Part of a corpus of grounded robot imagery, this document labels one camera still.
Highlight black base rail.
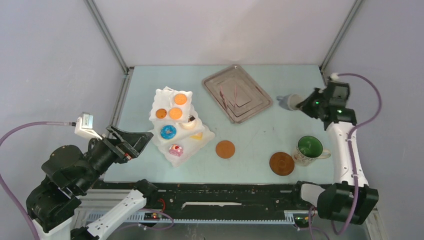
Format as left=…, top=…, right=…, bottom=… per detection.
left=89, top=180, right=326, bottom=222

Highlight white chocolate donut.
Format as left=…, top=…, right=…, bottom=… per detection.
left=179, top=115, right=197, bottom=130

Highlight white grey mug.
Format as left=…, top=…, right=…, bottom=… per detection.
left=276, top=94, right=304, bottom=111

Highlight brown cookie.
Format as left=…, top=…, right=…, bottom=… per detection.
left=155, top=108, right=168, bottom=119

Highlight green interior floral mug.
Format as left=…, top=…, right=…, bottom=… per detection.
left=291, top=135, right=332, bottom=167

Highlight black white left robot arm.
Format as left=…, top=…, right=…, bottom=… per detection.
left=26, top=125, right=158, bottom=240

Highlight blue frosted donut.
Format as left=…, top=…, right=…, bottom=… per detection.
left=160, top=124, right=177, bottom=140

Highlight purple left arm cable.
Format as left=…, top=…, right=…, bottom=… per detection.
left=0, top=121, right=77, bottom=240

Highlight white three-tier dessert stand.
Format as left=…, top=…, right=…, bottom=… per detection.
left=149, top=86, right=215, bottom=168

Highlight white spare arm link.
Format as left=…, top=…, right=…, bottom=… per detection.
left=70, top=189, right=154, bottom=240

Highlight stainless steel tray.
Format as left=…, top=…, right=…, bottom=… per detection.
left=202, top=64, right=273, bottom=124

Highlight dark brown wooden saucer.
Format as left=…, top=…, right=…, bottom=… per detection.
left=269, top=152, right=295, bottom=176

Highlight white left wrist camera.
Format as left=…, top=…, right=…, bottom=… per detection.
left=74, top=112, right=103, bottom=140

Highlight pink swiss roll cake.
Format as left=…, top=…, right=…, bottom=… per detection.
left=168, top=144, right=184, bottom=157

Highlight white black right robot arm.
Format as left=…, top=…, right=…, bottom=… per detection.
left=290, top=80, right=379, bottom=225

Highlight orange cookie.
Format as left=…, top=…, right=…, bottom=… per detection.
left=168, top=107, right=183, bottom=120
left=173, top=93, right=188, bottom=105

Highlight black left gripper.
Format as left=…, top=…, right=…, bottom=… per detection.
left=76, top=122, right=155, bottom=192

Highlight yellow cake slice with cherry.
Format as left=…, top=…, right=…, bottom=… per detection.
left=190, top=132, right=204, bottom=140

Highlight light brown coaster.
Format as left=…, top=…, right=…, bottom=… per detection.
left=215, top=140, right=236, bottom=159

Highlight pink-tipped metal tongs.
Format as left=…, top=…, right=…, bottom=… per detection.
left=219, top=84, right=238, bottom=117

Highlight orange cookie front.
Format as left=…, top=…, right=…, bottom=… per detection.
left=173, top=93, right=188, bottom=105

